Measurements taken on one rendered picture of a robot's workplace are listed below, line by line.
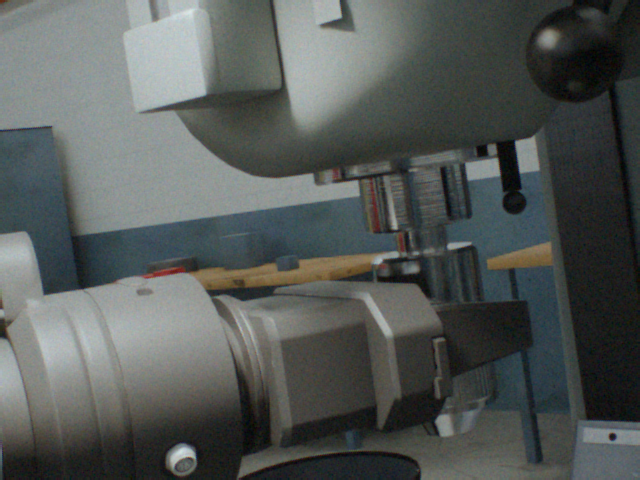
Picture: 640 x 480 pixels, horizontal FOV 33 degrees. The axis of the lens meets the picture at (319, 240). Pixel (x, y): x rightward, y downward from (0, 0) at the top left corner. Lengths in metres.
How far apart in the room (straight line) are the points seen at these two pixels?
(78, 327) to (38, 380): 0.02
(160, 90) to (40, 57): 7.88
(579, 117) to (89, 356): 0.54
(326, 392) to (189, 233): 6.69
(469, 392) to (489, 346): 0.02
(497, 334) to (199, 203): 6.56
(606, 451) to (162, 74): 0.58
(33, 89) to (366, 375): 7.99
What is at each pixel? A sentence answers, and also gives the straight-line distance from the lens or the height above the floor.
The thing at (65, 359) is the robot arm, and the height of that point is 1.26.
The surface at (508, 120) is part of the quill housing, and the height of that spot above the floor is 1.32.
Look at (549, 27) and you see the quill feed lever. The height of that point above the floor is 1.34.
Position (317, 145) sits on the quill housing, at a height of 1.32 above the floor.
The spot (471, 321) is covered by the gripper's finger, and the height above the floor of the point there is 1.24.
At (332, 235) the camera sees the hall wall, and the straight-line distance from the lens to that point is 6.19.
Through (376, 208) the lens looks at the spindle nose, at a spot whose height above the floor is 1.29.
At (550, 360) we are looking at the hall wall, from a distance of 5.49.
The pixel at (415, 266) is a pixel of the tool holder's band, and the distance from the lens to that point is 0.45.
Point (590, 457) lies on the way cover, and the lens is 0.88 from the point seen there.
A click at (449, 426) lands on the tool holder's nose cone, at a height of 1.19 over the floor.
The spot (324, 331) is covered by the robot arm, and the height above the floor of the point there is 1.25.
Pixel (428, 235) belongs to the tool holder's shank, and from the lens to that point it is 0.47.
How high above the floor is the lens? 1.31
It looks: 3 degrees down
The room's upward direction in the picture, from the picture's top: 9 degrees counter-clockwise
